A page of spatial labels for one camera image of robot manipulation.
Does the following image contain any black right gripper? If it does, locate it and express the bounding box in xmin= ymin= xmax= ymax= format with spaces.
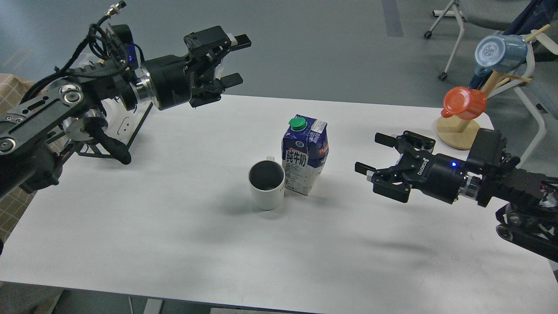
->
xmin=354 ymin=130 xmax=466 ymax=204

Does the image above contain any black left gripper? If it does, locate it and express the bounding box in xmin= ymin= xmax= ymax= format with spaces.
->
xmin=139 ymin=26 xmax=252 ymax=110

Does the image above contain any blue white milk carton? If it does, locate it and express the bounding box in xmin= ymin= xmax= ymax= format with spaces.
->
xmin=282 ymin=115 xmax=329 ymax=195

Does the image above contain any white ribbed ceramic mug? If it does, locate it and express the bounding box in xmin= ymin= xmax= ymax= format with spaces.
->
xmin=248 ymin=156 xmax=286 ymax=211

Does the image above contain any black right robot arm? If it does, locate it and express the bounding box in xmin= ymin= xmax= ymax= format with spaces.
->
xmin=354 ymin=128 xmax=558 ymax=262

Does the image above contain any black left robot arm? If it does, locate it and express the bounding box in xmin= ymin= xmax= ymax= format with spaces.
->
xmin=0 ymin=0 xmax=251 ymax=197

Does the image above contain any wooden cup tree stand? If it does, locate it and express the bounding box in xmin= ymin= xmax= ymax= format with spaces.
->
xmin=436 ymin=24 xmax=550 ymax=150

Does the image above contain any orange plastic cup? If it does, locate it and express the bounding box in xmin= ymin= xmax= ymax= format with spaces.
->
xmin=441 ymin=87 xmax=487 ymax=120

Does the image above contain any blue plastic cup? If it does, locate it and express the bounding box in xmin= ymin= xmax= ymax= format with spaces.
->
xmin=474 ymin=34 xmax=528 ymax=77

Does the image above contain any grey office chair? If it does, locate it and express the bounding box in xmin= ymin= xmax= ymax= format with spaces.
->
xmin=434 ymin=0 xmax=557 ymax=165

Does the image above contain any checkered beige cloth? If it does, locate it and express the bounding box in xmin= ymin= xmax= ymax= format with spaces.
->
xmin=0 ymin=73 xmax=35 ymax=244

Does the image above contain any black wire dish rack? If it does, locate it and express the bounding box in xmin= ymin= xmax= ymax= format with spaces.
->
xmin=65 ymin=65 xmax=153 ymax=159

